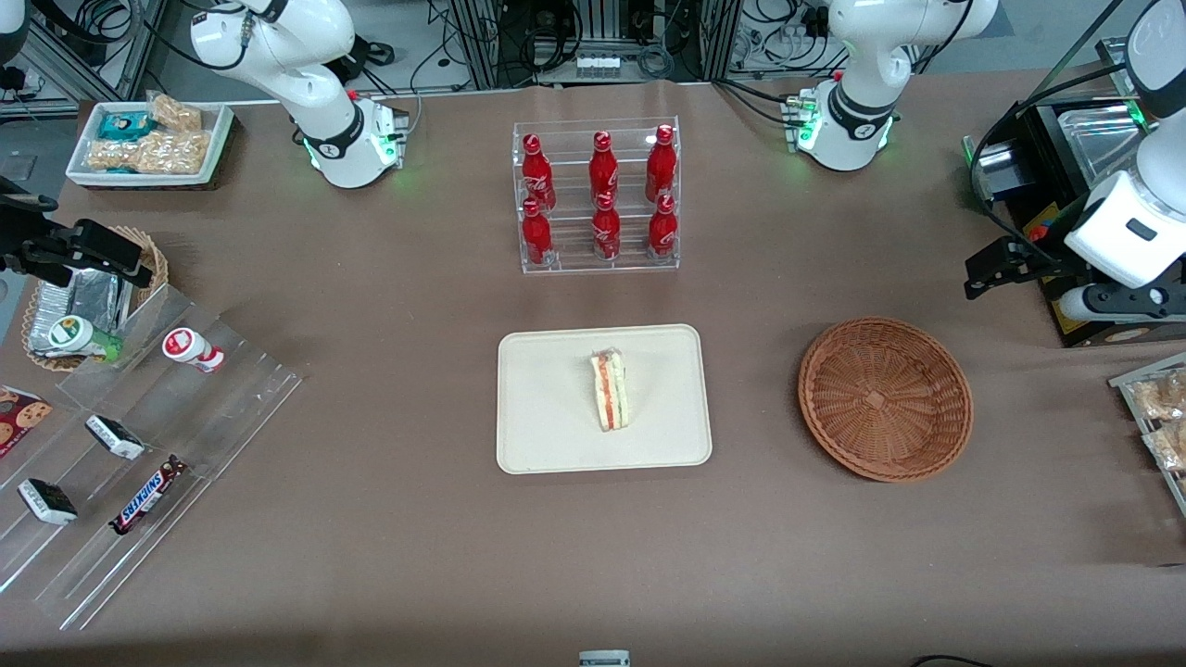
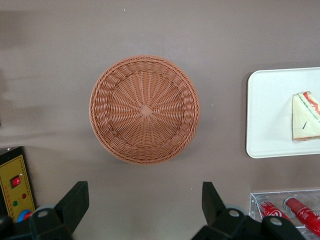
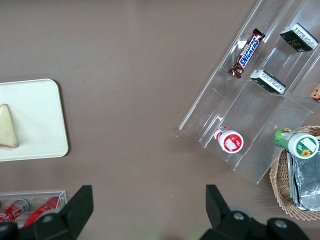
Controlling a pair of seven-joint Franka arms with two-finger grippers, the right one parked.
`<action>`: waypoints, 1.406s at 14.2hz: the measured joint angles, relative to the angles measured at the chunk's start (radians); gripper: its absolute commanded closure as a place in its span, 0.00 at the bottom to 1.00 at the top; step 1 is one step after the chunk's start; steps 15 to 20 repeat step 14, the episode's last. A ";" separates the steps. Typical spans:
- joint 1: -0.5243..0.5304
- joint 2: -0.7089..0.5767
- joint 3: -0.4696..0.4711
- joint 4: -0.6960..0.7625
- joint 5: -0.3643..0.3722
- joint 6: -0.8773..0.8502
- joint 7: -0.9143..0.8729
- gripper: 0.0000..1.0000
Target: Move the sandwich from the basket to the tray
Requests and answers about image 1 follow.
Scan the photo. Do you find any triangle sandwich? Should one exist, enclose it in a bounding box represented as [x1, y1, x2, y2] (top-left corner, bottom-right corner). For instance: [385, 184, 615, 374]
[589, 347, 632, 434]

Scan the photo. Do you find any small tan wicker basket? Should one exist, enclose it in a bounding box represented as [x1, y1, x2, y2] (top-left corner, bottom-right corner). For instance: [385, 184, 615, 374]
[22, 224, 170, 372]

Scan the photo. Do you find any grey snack tray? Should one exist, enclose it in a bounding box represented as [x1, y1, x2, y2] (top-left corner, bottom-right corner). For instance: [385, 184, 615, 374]
[1109, 351, 1186, 519]

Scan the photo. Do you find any white snack tray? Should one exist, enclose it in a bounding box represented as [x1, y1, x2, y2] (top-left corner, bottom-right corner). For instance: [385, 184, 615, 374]
[65, 99, 233, 189]

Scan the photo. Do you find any shallow brown wicker basket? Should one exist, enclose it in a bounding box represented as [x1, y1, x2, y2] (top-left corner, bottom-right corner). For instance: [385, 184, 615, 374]
[798, 317, 974, 483]

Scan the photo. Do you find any cream plastic tray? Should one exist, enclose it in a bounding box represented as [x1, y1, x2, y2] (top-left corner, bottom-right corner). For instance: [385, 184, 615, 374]
[497, 323, 713, 475]

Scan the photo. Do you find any foil wrapped package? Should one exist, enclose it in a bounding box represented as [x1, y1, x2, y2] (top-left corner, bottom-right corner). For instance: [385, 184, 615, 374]
[69, 271, 136, 333]
[28, 281, 81, 357]

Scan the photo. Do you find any black food warmer appliance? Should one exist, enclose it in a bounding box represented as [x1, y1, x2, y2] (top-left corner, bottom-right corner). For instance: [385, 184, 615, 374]
[962, 96, 1186, 349]

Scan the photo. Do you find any green capped yogurt bottle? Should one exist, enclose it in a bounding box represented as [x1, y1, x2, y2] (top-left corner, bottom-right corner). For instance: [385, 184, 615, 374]
[47, 314, 124, 363]

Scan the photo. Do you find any clear wrapped cracker pack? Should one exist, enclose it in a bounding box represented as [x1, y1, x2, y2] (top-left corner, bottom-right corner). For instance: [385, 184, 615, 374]
[86, 137, 140, 173]
[1143, 421, 1186, 474]
[134, 129, 213, 176]
[1131, 368, 1186, 423]
[147, 92, 204, 132]

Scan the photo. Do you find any steel food pan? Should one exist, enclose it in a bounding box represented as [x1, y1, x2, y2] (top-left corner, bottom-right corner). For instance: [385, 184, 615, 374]
[1057, 106, 1157, 196]

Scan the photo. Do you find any red capped yogurt bottle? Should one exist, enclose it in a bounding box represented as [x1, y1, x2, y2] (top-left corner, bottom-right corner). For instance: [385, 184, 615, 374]
[162, 327, 226, 374]

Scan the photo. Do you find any teal snack packet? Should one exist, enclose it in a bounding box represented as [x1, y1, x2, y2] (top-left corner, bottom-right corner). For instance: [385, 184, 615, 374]
[96, 110, 155, 142]

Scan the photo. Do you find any chocolate chip cookie package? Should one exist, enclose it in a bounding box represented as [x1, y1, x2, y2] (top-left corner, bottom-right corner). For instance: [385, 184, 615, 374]
[0, 384, 55, 460]

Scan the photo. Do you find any clear acrylic tiered display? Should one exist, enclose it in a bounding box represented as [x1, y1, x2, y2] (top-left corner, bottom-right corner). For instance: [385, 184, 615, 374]
[0, 283, 305, 632]

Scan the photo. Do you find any small black white box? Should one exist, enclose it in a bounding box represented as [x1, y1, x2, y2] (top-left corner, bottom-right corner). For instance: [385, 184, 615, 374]
[84, 414, 147, 461]
[18, 477, 80, 527]

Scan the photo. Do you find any Snickers chocolate bar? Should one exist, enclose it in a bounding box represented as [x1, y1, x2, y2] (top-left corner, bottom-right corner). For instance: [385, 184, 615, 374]
[109, 455, 189, 536]

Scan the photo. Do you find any red cola bottle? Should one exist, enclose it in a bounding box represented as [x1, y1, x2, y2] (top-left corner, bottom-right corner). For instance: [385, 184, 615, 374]
[521, 198, 555, 268]
[647, 194, 679, 260]
[521, 133, 558, 212]
[645, 124, 679, 204]
[590, 192, 623, 262]
[588, 131, 621, 207]

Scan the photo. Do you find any clear acrylic bottle rack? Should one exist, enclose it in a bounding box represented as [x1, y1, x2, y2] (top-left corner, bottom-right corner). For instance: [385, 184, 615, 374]
[511, 116, 683, 276]

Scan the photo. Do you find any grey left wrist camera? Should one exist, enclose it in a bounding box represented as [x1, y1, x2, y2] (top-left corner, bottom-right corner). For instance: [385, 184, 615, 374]
[1059, 281, 1186, 326]

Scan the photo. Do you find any aluminium frame rack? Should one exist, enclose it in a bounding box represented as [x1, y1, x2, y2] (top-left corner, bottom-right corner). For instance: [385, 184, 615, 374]
[448, 0, 743, 91]

